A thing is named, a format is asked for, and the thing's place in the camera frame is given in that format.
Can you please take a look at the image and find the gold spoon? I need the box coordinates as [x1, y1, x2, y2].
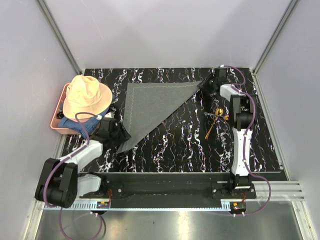
[205, 107, 224, 140]

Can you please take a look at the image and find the dark iridescent fork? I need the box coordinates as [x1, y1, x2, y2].
[203, 112, 221, 117]

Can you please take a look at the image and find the grey cloth napkin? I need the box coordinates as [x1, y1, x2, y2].
[117, 81, 201, 154]

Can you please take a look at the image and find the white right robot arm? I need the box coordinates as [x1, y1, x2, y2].
[197, 65, 257, 199]

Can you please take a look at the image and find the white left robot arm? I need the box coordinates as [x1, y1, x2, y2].
[34, 117, 131, 208]

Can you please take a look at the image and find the blue cloth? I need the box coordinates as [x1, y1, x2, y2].
[51, 94, 109, 137]

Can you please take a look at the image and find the peach bucket hat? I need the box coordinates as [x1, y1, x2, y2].
[62, 75, 113, 120]

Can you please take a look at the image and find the pink plastic bin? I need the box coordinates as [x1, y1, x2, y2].
[49, 83, 81, 136]

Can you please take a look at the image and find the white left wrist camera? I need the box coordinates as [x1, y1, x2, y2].
[96, 112, 115, 121]

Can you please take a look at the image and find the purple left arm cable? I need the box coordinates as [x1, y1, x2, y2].
[43, 112, 107, 240]

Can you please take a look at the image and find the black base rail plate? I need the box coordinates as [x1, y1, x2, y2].
[84, 172, 257, 209]

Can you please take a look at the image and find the right aluminium frame post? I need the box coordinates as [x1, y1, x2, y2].
[252, 0, 300, 74]

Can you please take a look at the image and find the aluminium frame post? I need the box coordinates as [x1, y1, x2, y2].
[252, 0, 300, 74]
[35, 0, 83, 75]

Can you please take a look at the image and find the left aluminium frame post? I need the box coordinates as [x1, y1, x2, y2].
[35, 0, 83, 75]

